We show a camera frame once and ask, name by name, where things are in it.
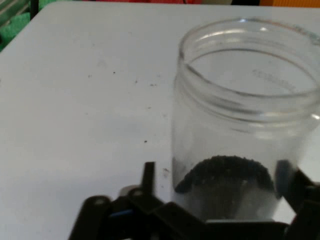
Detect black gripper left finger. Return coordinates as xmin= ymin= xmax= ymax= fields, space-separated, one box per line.
xmin=67 ymin=161 xmax=209 ymax=240

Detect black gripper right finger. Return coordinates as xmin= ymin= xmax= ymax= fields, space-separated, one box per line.
xmin=274 ymin=159 xmax=320 ymax=240

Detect black granules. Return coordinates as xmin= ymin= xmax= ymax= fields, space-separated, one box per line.
xmin=174 ymin=155 xmax=275 ymax=219

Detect clear plastic jar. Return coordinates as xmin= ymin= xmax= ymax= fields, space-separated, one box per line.
xmin=171 ymin=16 xmax=320 ymax=221

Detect orange giant building block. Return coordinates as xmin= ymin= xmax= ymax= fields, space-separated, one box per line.
xmin=259 ymin=0 xmax=320 ymax=8

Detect green giant building block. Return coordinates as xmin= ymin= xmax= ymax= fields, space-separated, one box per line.
xmin=0 ymin=0 xmax=55 ymax=52

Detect aluminium wall rail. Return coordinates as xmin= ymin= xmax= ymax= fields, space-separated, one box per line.
xmin=0 ymin=0 xmax=31 ymax=25

